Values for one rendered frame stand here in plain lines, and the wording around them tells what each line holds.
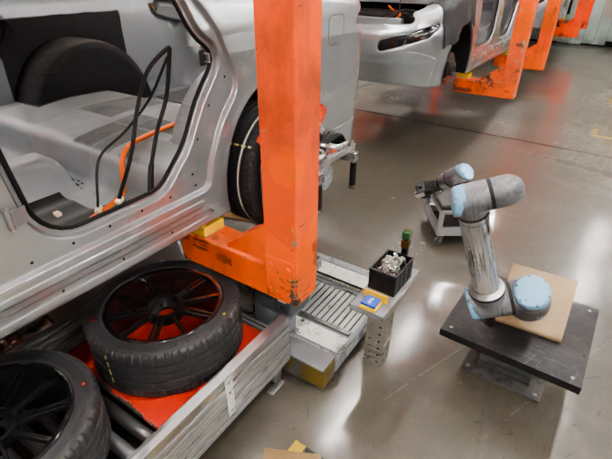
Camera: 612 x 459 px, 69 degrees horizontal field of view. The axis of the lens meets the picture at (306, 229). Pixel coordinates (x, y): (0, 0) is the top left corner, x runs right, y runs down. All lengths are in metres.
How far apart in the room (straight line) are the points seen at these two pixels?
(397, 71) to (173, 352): 3.53
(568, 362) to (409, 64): 3.14
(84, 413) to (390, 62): 3.85
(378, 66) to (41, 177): 3.20
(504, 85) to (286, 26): 4.31
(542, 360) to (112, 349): 1.79
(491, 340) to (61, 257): 1.81
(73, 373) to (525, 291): 1.81
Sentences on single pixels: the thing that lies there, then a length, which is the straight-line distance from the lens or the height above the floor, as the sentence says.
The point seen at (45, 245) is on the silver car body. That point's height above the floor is 0.98.
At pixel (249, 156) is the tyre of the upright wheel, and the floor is 1.00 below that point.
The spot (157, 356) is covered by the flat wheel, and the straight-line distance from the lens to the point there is 1.84.
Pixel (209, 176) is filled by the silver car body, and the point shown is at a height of 0.96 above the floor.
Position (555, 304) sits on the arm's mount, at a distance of 2.40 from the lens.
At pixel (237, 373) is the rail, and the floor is 0.35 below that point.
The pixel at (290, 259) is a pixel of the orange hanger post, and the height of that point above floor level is 0.76.
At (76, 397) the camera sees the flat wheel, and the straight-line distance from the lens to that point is 1.80.
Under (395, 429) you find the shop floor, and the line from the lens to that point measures 2.21.
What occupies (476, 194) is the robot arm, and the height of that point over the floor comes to 1.08.
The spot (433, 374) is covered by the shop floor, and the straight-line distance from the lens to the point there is 2.45.
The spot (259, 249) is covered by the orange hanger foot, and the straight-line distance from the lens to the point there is 1.92.
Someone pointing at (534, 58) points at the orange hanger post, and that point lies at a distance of 7.48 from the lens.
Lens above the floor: 1.77
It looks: 31 degrees down
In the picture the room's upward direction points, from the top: straight up
